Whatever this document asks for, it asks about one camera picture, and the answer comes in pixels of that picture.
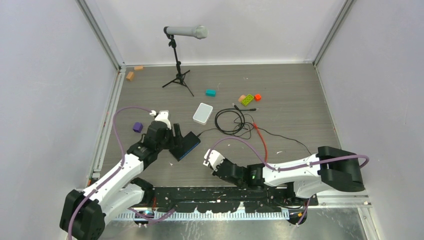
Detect black network switch blue ports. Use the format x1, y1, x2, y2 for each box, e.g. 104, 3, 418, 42
169, 131, 201, 161

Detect white router box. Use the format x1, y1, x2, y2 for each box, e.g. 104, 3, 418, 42
192, 102, 214, 125

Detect thin black power cable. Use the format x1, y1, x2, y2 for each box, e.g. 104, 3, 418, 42
197, 114, 314, 157

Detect red ethernet cable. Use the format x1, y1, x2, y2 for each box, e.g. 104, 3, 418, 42
252, 122, 269, 164

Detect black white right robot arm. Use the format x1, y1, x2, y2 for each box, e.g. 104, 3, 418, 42
203, 146, 369, 205

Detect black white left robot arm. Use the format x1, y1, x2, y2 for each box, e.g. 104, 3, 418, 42
59, 120, 183, 240

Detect purple toy block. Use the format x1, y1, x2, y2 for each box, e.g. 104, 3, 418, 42
132, 122, 144, 133

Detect teal toy block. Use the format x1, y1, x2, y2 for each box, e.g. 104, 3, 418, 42
205, 89, 217, 97

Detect black microphone tripod stand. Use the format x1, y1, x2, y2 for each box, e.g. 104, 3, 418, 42
162, 33, 194, 97

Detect tan wooden block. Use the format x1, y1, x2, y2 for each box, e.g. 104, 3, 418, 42
125, 71, 135, 82
133, 65, 144, 71

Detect peach toy block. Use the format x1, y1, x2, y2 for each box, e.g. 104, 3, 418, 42
238, 94, 247, 103

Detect green lego brick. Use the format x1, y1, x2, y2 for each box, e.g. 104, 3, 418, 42
240, 94, 255, 107

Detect orange toy block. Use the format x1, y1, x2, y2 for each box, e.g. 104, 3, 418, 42
254, 94, 262, 102

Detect grey microphone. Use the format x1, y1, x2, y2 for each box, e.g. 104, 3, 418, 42
163, 25, 209, 40

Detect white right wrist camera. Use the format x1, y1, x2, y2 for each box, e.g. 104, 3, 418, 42
202, 149, 225, 172

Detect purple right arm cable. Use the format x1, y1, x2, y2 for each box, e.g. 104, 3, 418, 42
203, 136, 371, 228

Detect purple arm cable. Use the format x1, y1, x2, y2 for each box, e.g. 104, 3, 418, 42
66, 105, 176, 240
203, 136, 371, 228

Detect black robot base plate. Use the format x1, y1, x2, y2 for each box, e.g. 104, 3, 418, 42
132, 186, 308, 214

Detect black ethernet cable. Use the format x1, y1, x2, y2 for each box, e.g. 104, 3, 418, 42
214, 103, 259, 136

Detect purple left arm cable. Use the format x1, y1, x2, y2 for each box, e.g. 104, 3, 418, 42
66, 105, 176, 240

